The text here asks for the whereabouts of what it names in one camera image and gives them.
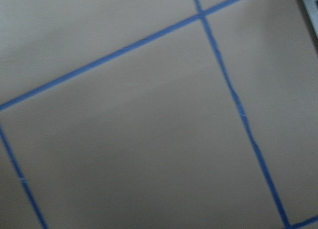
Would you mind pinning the grey laptop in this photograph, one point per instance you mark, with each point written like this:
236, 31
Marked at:
311, 16

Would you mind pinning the blue tape grid lines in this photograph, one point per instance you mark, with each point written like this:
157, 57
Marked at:
157, 114

